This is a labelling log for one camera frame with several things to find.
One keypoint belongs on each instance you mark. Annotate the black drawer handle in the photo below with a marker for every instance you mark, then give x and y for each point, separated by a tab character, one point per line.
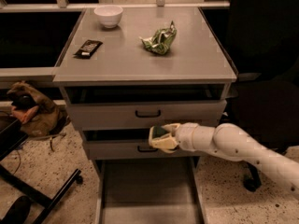
148	114
146	149

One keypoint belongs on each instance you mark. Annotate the brown backpack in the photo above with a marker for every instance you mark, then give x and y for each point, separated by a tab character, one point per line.
38	114

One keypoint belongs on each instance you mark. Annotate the green yellow sponge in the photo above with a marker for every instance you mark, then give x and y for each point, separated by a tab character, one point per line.
157	132

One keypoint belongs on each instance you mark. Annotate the black middle drawer handle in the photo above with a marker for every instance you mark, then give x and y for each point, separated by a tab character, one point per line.
146	149

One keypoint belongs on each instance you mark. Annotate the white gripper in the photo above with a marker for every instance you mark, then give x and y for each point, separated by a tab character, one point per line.
185	136

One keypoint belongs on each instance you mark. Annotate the grey drawer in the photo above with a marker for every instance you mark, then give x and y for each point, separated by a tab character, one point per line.
142	106
149	191
122	144

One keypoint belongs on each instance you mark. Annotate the grey drawer cabinet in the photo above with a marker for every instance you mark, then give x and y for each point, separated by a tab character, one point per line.
195	56

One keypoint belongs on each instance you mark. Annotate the green crumpled chip bag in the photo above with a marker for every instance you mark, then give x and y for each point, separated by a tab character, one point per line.
161	41

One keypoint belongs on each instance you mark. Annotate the black snack bar wrapper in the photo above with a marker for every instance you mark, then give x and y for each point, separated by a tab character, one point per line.
87	50

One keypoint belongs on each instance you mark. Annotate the middle grey drawer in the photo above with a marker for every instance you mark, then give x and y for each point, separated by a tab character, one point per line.
122	144

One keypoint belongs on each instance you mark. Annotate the black office chair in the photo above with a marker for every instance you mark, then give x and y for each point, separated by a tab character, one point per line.
262	41

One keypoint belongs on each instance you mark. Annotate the top grey drawer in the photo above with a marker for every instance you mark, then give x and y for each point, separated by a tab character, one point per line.
142	106

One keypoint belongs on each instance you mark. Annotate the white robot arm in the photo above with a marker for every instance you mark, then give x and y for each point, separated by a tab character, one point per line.
231	143

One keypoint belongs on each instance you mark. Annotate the black top drawer handle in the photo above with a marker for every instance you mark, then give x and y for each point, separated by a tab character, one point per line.
148	114

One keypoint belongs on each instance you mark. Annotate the white ceramic bowl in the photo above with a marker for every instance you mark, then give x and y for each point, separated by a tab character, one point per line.
109	15

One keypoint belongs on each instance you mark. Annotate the black shoe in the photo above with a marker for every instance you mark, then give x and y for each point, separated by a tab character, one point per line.
18	212

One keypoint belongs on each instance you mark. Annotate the bottom grey drawer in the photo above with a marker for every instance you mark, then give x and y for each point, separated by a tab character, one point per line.
149	191

